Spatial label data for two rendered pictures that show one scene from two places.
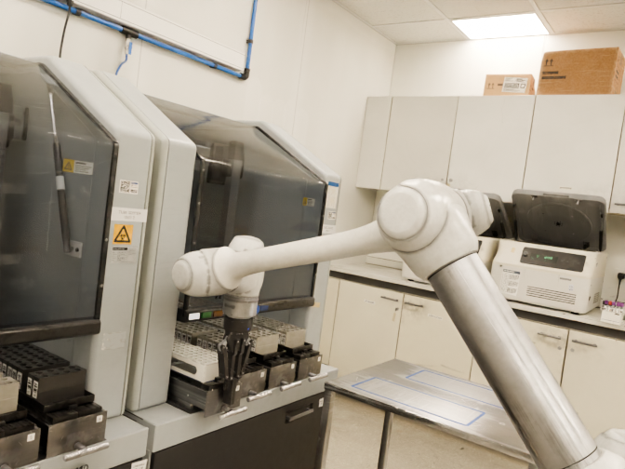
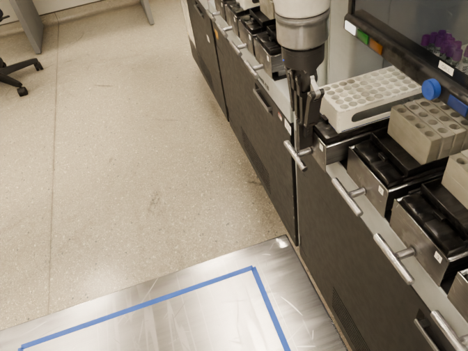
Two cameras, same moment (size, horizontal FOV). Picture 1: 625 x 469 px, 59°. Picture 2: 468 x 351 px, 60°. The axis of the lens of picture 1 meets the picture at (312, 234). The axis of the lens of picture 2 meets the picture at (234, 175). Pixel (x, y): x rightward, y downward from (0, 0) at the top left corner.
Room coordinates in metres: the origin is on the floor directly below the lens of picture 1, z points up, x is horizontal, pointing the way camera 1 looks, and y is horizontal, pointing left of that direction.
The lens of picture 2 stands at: (1.80, -0.42, 1.33)
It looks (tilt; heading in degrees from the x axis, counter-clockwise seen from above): 43 degrees down; 135
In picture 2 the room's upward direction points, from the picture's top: 10 degrees counter-clockwise
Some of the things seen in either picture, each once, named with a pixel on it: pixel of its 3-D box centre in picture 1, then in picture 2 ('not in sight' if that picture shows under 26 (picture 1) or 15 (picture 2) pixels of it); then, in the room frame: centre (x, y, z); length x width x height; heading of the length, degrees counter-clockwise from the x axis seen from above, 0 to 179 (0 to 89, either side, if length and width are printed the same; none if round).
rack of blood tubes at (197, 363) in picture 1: (180, 358); (391, 92); (1.56, 0.33, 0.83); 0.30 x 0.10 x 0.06; 55
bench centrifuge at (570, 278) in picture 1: (552, 248); not in sight; (3.46, -1.50, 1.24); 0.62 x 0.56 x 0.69; 146
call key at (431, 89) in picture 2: not in sight; (431, 89); (1.68, 0.14, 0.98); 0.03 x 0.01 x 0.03; 145
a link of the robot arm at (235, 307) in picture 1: (240, 305); (302, 25); (1.45, 0.17, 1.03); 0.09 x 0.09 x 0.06
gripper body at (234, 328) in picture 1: (236, 332); (303, 64); (1.45, 0.17, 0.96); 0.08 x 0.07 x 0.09; 145
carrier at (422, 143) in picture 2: not in sight; (412, 135); (1.66, 0.19, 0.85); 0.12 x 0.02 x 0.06; 146
